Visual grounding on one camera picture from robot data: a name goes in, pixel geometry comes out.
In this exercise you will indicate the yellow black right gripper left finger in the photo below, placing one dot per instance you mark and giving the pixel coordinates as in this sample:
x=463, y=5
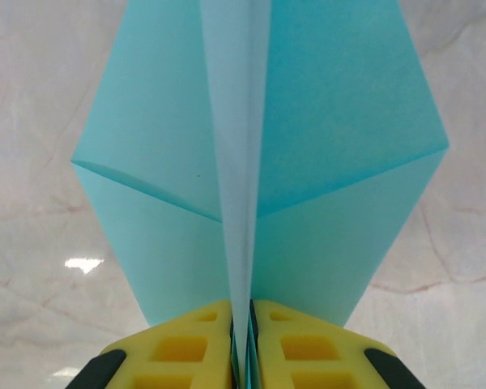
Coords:
x=137, y=353

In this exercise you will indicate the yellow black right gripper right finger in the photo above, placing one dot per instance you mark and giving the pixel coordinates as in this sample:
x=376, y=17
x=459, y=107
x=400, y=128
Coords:
x=348, y=358

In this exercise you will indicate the teal paper sheet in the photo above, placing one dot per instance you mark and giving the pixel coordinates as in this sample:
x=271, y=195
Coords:
x=166, y=142

